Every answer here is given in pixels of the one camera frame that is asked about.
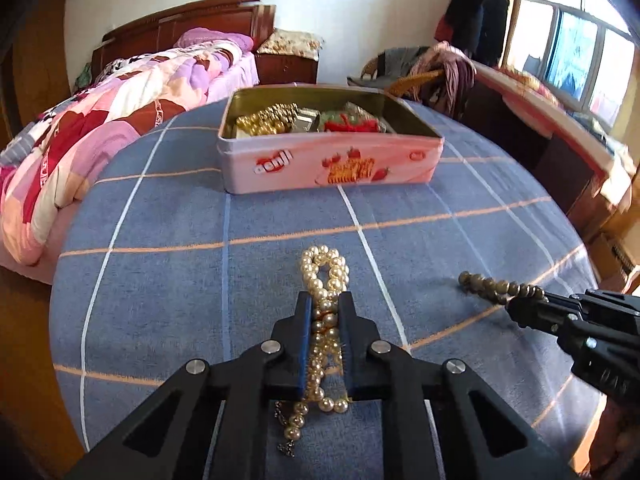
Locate wooden nightstand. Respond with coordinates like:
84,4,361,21
255,53,318,84

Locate green jade bracelet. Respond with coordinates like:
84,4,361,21
342,102,396,134

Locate dark wooden desk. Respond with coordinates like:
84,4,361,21
460,63,634,240

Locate clothes draped on chair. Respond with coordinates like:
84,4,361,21
347,41,476,119

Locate white pearl necklace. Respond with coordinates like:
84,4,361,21
273,244,352,458

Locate silver mesh band watch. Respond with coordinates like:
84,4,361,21
291,107,320,133

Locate wicker chair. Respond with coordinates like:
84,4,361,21
359,56,446,101

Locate pink cookie tin box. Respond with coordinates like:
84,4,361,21
217,84,444,194

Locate dark stone bead bracelet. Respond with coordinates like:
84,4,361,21
458,270,549,306

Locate red string cord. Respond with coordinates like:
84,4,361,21
323,112,381,135

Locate blue plaid tablecloth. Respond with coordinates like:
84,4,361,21
50,103,599,479

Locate person's right hand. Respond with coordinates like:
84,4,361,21
589,399,639,479

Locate gold pearl necklace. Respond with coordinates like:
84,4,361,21
234,103,301,137

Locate floral pillow on desk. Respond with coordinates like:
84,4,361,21
499,65,563,108

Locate bed with pink quilt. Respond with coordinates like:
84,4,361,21
1,0,276,284

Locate hanging dark coats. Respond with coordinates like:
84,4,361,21
434,0,510,67

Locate folded clothes on desk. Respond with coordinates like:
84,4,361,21
570,112,629,158

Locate window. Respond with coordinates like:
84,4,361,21
503,0,636,129

